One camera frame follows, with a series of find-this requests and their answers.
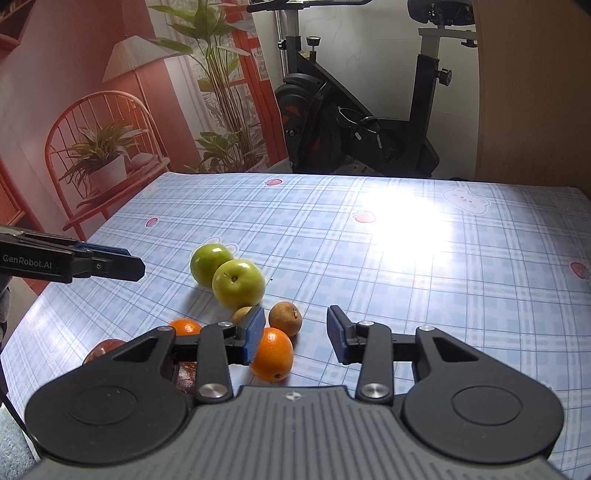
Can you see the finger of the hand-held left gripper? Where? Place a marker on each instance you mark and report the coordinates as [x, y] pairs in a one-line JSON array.
[[120, 268], [108, 251]]

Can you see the black exercise bike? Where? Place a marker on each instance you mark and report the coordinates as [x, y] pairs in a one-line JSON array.
[[323, 115]]

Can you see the green apple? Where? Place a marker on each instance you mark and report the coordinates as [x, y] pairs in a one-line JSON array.
[[238, 286], [207, 265]]

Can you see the orange mandarin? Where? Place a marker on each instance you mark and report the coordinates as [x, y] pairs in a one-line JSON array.
[[274, 355], [187, 327]]

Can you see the blue checked tablecloth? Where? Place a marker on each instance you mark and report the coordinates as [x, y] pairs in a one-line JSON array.
[[415, 277]]

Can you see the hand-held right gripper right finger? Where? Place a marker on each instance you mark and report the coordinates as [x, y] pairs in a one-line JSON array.
[[337, 339]]

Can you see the brown wooden board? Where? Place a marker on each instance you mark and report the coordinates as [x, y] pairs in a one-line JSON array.
[[531, 92]]

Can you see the red apple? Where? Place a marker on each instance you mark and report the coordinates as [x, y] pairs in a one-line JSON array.
[[104, 350]]

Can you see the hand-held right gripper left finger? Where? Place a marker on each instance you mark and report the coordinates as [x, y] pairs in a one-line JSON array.
[[256, 337]]

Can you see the wall poster with plants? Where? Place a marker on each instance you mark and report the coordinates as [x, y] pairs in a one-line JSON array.
[[69, 69]]

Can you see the small brown kiwi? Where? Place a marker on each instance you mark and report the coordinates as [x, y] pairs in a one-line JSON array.
[[240, 316], [285, 318]]

